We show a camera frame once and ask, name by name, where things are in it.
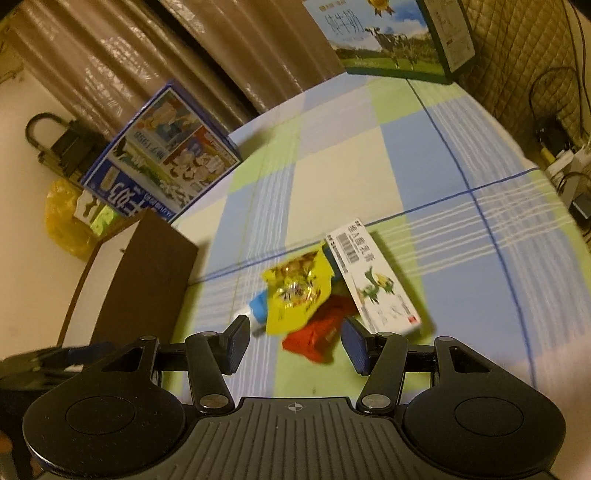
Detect cardboard box with tissues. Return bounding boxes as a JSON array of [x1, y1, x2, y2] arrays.
[[73, 190, 120, 238]]

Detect blue milk carton box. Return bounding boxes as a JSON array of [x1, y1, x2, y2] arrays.
[[82, 81, 242, 223]]

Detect blue white tube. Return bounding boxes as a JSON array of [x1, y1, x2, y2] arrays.
[[232, 291, 269, 337]]

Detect brown white storage box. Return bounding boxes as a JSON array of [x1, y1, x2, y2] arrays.
[[58, 210, 198, 348]]

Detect yellow plastic bag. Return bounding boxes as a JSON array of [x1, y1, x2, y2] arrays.
[[44, 178, 97, 262]]

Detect yellow snack packet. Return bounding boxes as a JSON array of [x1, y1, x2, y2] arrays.
[[263, 247, 335, 335]]

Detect long white ointment box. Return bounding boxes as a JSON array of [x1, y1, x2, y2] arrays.
[[325, 219, 422, 336]]

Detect green milk carton box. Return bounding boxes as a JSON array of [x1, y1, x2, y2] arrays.
[[304, 0, 476, 84]]

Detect red snack packet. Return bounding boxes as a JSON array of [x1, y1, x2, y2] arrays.
[[281, 295, 358, 364]]

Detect black folding cart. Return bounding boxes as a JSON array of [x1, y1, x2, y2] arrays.
[[25, 112, 109, 184]]

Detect plaid bed sheet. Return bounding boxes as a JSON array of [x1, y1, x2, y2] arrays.
[[174, 74, 590, 401]]

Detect brown curtain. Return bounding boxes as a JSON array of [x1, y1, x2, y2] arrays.
[[1, 1, 342, 136]]

